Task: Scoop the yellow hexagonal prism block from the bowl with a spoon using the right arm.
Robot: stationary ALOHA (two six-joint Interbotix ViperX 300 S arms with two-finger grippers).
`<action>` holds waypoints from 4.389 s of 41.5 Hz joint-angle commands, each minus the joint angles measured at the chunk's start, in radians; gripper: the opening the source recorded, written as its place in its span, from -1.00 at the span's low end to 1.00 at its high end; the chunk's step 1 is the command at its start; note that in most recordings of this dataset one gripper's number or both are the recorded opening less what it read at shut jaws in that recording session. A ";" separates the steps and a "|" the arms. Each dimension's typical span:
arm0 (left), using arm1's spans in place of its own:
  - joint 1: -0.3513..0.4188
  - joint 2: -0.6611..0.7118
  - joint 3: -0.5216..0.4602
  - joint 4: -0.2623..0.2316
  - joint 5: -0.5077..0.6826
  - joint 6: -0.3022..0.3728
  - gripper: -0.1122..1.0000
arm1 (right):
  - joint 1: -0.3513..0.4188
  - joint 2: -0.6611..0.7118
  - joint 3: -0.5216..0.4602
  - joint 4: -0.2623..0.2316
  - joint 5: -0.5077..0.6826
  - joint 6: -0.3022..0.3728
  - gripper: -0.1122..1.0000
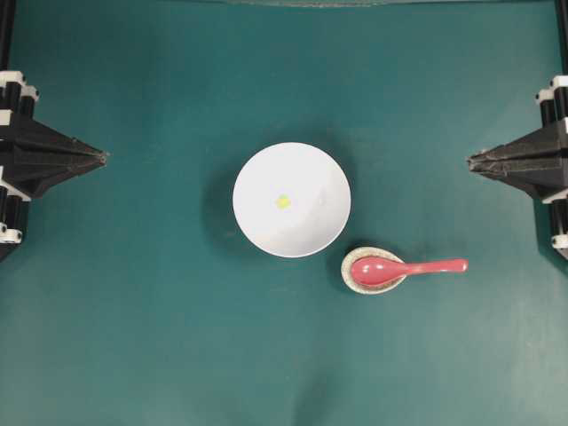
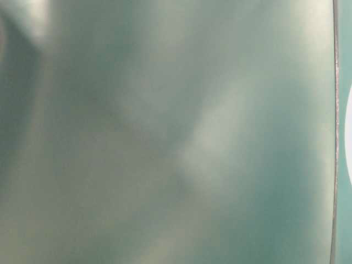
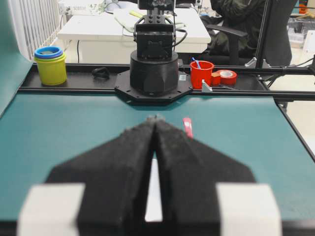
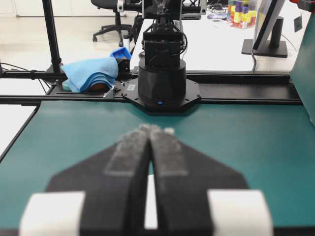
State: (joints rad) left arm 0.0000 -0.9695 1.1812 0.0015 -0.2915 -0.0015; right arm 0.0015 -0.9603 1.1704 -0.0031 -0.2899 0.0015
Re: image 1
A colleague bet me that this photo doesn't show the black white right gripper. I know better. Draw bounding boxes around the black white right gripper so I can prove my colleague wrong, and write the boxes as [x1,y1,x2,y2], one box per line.
[468,75,567,259]

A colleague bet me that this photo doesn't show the red plastic spoon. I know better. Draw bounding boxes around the red plastic spoon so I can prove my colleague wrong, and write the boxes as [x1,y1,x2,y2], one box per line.
[351,256,469,287]

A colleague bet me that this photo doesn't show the white round bowl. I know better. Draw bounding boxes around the white round bowl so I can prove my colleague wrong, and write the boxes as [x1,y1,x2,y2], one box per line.
[232,142,351,258]

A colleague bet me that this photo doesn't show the speckled ceramic spoon rest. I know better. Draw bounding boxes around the speckled ceramic spoon rest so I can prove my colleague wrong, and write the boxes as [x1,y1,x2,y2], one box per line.
[341,247,405,296]

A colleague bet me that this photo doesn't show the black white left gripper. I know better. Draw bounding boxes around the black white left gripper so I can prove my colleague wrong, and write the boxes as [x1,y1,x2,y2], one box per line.
[1,71,107,244]

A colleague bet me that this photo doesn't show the yellow hexagonal prism block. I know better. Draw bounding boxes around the yellow hexagonal prism block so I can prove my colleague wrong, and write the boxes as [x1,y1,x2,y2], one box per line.
[276,195,291,209]

